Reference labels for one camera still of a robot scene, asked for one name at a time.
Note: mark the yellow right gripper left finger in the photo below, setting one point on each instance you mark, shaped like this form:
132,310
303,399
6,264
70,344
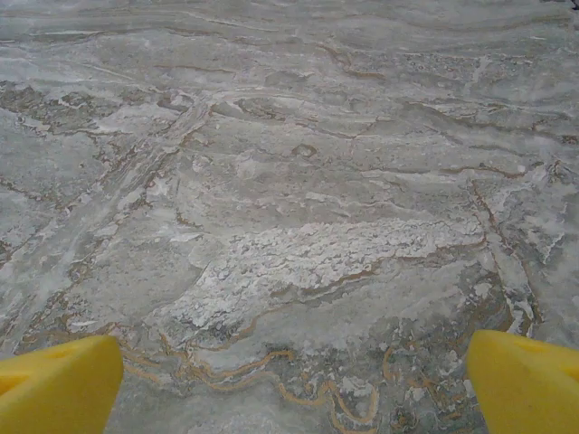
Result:
59,389

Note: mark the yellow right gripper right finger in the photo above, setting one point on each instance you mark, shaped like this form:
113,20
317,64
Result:
529,389

